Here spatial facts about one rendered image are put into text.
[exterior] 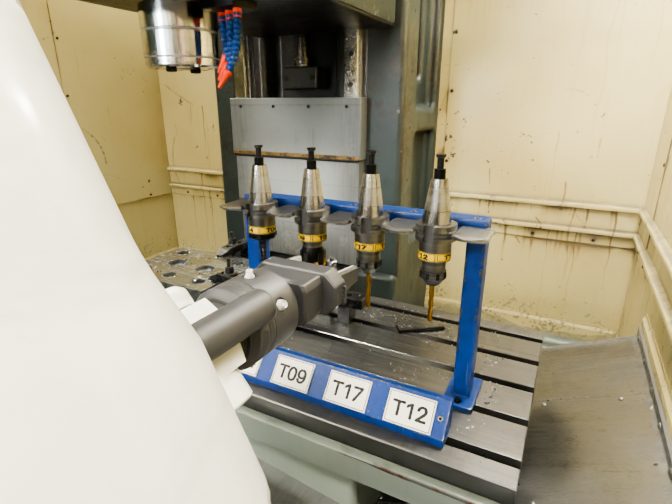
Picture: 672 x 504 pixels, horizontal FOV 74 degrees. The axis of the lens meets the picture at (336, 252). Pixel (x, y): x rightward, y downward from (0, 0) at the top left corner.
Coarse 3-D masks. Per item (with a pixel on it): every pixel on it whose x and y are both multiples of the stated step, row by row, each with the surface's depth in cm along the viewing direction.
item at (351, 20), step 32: (96, 0) 88; (128, 0) 88; (192, 0) 88; (256, 0) 88; (288, 0) 88; (320, 0) 88; (352, 0) 95; (384, 0) 109; (256, 32) 127; (288, 32) 127; (320, 32) 127
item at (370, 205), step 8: (368, 176) 69; (376, 176) 70; (368, 184) 70; (376, 184) 70; (360, 192) 71; (368, 192) 70; (376, 192) 70; (360, 200) 71; (368, 200) 70; (376, 200) 70; (360, 208) 71; (368, 208) 70; (376, 208) 70; (360, 216) 71; (368, 216) 70; (376, 216) 71
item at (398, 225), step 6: (390, 222) 71; (396, 222) 71; (402, 222) 71; (408, 222) 71; (414, 222) 71; (384, 228) 69; (390, 228) 68; (396, 228) 68; (402, 228) 68; (408, 228) 68; (414, 228) 68
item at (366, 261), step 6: (360, 252) 74; (366, 252) 73; (378, 252) 73; (360, 258) 74; (366, 258) 73; (372, 258) 73; (378, 258) 74; (360, 264) 74; (366, 264) 73; (372, 264) 73; (378, 264) 74; (366, 270) 74; (372, 270) 74
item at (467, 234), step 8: (456, 232) 66; (464, 232) 66; (472, 232) 66; (480, 232) 66; (488, 232) 66; (456, 240) 64; (464, 240) 63; (472, 240) 63; (480, 240) 63; (488, 240) 63
